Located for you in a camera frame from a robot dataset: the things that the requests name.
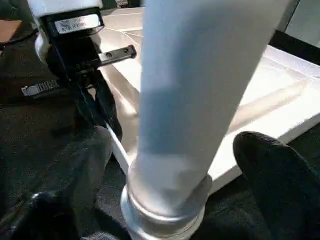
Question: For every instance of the white plastic table leg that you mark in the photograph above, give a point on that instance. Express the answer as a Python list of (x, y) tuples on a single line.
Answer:
[(195, 100)]

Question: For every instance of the white plastic table top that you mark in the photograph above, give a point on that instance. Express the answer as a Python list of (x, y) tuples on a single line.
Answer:
[(270, 95)]

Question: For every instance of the black work mat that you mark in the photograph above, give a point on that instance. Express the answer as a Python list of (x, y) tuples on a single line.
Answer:
[(30, 125)]

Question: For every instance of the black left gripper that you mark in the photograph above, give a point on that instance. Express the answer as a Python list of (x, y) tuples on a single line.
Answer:
[(75, 55)]

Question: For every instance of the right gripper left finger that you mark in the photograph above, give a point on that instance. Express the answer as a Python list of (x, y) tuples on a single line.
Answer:
[(65, 190)]

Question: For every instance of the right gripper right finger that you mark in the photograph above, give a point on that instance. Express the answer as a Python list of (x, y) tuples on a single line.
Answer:
[(280, 185)]

